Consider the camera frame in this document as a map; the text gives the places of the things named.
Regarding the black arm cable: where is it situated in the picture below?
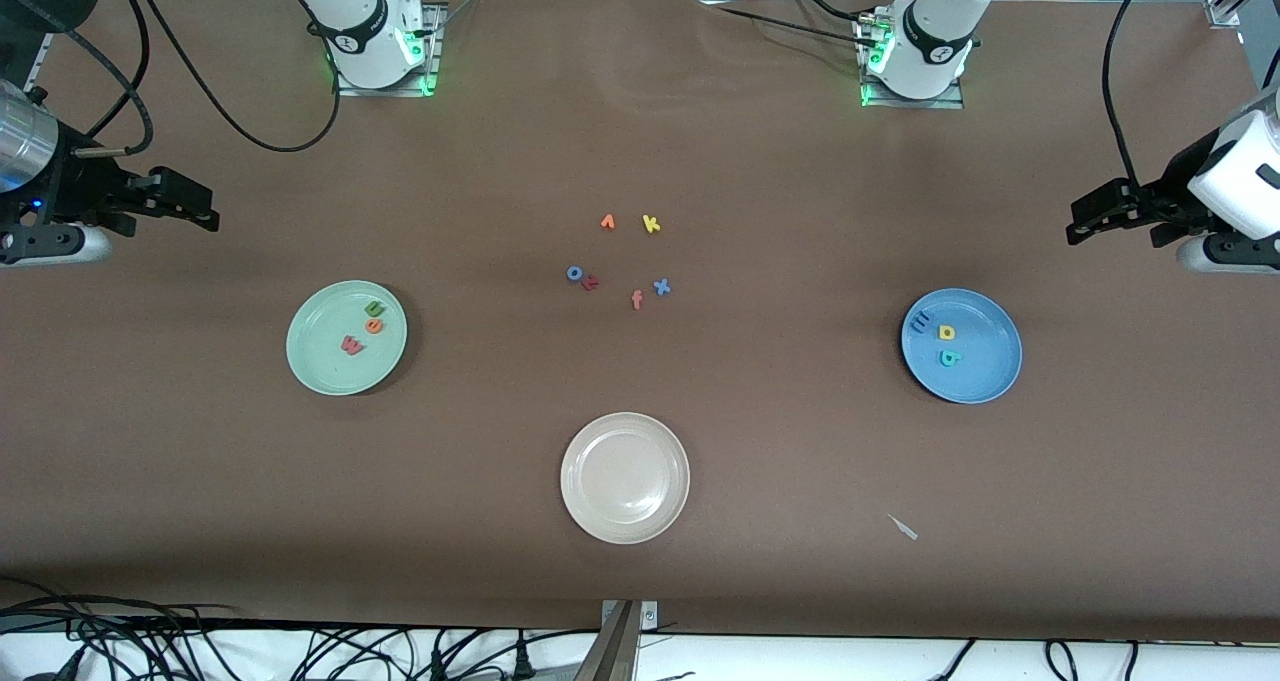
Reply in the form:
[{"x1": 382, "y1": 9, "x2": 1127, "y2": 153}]
[
  {"x1": 1102, "y1": 0, "x2": 1167, "y2": 188},
  {"x1": 70, "y1": 0, "x2": 341, "y2": 157}
]

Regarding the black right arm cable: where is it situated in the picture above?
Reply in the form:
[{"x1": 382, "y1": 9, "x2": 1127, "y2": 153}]
[{"x1": 70, "y1": 0, "x2": 341, "y2": 157}]

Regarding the grey support beam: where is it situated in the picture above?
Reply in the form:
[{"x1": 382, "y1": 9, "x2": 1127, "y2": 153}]
[{"x1": 573, "y1": 601, "x2": 643, "y2": 681}]

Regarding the blue plate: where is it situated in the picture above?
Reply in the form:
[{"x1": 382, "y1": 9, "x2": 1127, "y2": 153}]
[{"x1": 901, "y1": 288, "x2": 1024, "y2": 405}]

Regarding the tangle of black cables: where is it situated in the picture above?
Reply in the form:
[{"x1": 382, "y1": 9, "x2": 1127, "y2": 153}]
[{"x1": 0, "y1": 576, "x2": 601, "y2": 681}]

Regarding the small metal table bracket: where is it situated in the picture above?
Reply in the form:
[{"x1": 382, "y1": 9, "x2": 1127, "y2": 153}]
[{"x1": 600, "y1": 599, "x2": 661, "y2": 630}]

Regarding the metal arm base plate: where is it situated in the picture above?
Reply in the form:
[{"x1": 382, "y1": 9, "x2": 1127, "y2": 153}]
[
  {"x1": 858, "y1": 11, "x2": 967, "y2": 112},
  {"x1": 333, "y1": 1, "x2": 447, "y2": 99}
]

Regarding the brown table cover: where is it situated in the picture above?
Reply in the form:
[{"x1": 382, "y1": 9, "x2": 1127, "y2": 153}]
[{"x1": 0, "y1": 0, "x2": 1280, "y2": 644}]

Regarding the beige plate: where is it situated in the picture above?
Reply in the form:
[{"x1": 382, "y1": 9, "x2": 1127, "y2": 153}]
[{"x1": 560, "y1": 412, "x2": 692, "y2": 545}]

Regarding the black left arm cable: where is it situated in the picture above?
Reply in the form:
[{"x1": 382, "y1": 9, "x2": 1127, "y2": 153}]
[{"x1": 1102, "y1": 0, "x2": 1167, "y2": 188}]

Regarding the black cable on table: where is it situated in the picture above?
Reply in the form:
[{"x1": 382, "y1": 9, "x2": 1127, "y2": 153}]
[
  {"x1": 715, "y1": 5, "x2": 873, "y2": 44},
  {"x1": 795, "y1": 0, "x2": 881, "y2": 27}
]

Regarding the green plate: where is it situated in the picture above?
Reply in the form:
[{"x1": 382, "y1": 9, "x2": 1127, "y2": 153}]
[{"x1": 286, "y1": 280, "x2": 409, "y2": 397}]

